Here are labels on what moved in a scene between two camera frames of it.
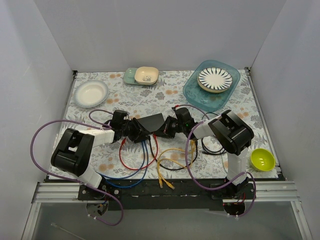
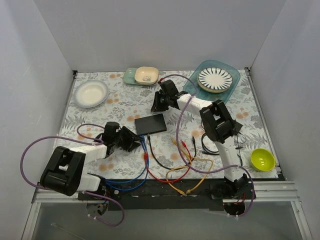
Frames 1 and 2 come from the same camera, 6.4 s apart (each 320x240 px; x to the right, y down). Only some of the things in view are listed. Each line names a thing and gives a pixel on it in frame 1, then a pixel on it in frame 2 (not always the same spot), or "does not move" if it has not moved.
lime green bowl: x=262 y=160 does not move
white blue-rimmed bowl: x=90 y=93 does not move
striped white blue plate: x=214 y=80 does not move
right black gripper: x=166 y=126 to x=161 y=99
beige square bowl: x=146 y=75 does not move
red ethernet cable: x=144 y=167 to x=146 y=160
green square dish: x=129 y=77 does not move
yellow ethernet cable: x=193 y=144 to x=180 y=191
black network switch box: x=152 y=122 does not move
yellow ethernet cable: x=170 y=184 to x=175 y=144
